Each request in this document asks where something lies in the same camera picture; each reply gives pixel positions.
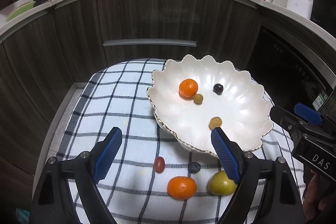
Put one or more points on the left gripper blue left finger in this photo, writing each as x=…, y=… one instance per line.
x=52, y=201

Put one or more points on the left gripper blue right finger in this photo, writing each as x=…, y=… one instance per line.
x=280, y=200

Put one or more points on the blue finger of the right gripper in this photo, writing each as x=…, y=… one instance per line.
x=308, y=114
x=286, y=119

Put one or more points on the green apple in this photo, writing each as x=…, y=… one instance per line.
x=221, y=185

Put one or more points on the dark purple plum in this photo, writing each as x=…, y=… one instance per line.
x=218, y=89

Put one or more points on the blueberry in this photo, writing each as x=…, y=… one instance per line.
x=194, y=167

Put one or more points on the orange mandarin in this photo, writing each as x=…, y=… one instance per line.
x=181, y=187
x=188, y=88

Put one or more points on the red cherry tomato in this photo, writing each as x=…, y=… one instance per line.
x=159, y=164

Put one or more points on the person's right hand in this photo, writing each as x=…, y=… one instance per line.
x=313, y=201

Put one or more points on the built-in black dishwasher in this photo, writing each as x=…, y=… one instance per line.
x=286, y=75

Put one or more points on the white scalloped ceramic bowl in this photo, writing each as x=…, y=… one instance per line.
x=242, y=106

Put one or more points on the black microwave oven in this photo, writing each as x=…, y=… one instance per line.
x=323, y=13

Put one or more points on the white round container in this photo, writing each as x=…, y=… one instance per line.
x=300, y=7

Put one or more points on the green cutting board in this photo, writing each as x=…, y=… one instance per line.
x=19, y=10

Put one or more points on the metal drawer handle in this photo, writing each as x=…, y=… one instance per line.
x=155, y=42

